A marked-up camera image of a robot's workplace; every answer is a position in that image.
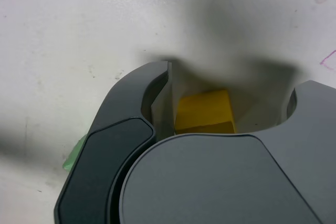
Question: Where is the green cube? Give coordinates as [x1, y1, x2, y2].
[62, 133, 89, 172]

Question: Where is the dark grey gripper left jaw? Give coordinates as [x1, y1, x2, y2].
[54, 60, 175, 224]

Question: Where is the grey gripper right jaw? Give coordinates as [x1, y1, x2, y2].
[119, 79, 336, 224]

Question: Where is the yellow cube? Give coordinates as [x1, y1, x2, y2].
[174, 89, 236, 137]

